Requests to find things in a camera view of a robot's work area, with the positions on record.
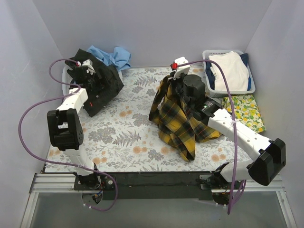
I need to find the yellow plaid flannel shirt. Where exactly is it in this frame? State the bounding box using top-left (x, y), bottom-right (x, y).
top-left (149, 76), bottom-right (221, 162)

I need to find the floral table mat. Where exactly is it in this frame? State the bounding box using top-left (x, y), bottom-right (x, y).
top-left (44, 66), bottom-right (263, 172)

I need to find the lemon print cloth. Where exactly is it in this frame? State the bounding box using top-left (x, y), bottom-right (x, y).
top-left (231, 95), bottom-right (266, 133)

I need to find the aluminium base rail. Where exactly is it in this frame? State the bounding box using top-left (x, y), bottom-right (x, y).
top-left (21, 173), bottom-right (297, 228)

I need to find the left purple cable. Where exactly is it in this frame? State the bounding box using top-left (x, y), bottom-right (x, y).
top-left (18, 58), bottom-right (119, 212)

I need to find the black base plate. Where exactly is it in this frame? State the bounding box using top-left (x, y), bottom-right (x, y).
top-left (73, 171), bottom-right (243, 202)

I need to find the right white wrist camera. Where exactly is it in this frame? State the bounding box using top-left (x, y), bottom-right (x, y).
top-left (170, 57), bottom-right (190, 80)

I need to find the purple cable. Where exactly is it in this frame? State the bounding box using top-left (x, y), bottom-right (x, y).
top-left (18, 58), bottom-right (119, 212)
top-left (177, 59), bottom-right (247, 215)

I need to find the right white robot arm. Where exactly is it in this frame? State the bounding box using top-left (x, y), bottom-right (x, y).
top-left (171, 73), bottom-right (286, 189)

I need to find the navy blue folded shirt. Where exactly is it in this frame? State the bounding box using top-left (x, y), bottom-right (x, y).
top-left (206, 53), bottom-right (251, 91)

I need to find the white folded shirt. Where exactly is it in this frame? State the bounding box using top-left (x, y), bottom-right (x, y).
top-left (209, 51), bottom-right (249, 92)

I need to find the light blue shirt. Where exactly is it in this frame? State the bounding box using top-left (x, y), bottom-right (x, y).
top-left (86, 46), bottom-right (131, 72)

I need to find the black pinstripe shirt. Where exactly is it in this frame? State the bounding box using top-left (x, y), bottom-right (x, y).
top-left (65, 49), bottom-right (124, 117)

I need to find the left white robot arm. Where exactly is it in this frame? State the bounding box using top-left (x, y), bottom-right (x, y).
top-left (47, 87), bottom-right (101, 190)

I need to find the left white laundry basket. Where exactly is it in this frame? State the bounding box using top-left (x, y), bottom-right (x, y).
top-left (62, 66), bottom-right (123, 95)

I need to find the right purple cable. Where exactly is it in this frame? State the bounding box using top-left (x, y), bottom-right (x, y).
top-left (177, 59), bottom-right (247, 215)

